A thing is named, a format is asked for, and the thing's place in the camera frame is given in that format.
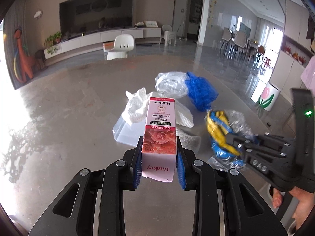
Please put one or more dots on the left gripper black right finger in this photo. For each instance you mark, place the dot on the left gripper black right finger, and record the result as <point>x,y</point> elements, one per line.
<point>225,202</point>

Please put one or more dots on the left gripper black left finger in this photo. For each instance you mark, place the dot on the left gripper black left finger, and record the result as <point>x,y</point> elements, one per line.
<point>93,196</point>

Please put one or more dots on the grey sock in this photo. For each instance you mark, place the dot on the grey sock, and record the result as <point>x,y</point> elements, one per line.
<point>188,141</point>

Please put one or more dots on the pink rose oil box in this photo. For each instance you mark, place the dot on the pink rose oil box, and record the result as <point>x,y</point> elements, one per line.
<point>159,149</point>

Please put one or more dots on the colourful plastic bag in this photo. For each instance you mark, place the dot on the colourful plastic bag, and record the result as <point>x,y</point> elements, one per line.
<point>219,124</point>

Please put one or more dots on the white tulip trash can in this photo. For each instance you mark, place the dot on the white tulip trash can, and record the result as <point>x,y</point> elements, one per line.
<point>268,97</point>

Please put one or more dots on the person's right hand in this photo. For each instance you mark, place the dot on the person's right hand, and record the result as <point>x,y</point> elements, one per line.
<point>303,209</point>

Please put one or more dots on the white foam net wrap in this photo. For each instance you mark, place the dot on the white foam net wrap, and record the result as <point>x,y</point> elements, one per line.
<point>136,109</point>

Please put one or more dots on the blue plastic shoe cover bundle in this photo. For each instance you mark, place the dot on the blue plastic shoe cover bundle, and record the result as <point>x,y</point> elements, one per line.
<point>200,92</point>

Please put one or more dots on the pink hanging jacket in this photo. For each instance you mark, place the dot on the pink hanging jacket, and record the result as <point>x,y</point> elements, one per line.
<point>308,76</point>

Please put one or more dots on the clear crumpled plastic bag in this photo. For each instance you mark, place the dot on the clear crumpled plastic bag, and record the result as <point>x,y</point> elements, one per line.
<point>172,84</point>

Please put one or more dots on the dining chairs and table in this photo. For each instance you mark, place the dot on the dining chairs and table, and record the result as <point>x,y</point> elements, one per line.
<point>235,44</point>

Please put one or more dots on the white plastic child chair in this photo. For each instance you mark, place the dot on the white plastic child chair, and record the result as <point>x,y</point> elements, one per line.
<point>123,44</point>

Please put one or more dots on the white tv cabinet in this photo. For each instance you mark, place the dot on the white tv cabinet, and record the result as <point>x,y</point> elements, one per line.
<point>98,38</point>

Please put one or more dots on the stacked white stools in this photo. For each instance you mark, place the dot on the stacked white stools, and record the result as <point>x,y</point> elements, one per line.
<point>168,35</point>

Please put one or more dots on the orange dinosaur toy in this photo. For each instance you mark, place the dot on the orange dinosaur toy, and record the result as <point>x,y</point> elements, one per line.
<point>26,62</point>

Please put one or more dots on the green potted plant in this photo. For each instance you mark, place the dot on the green potted plant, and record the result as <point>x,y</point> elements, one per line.
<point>52,41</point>

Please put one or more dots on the framed picture on cabinet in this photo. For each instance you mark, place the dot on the framed picture on cabinet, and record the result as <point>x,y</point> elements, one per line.
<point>151,24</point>

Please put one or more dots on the large black television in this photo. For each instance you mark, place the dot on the large black television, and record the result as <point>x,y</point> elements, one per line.
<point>89,16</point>

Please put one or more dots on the white sheep wall decoration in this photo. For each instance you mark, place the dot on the white sheep wall decoration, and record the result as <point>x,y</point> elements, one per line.
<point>38,14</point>

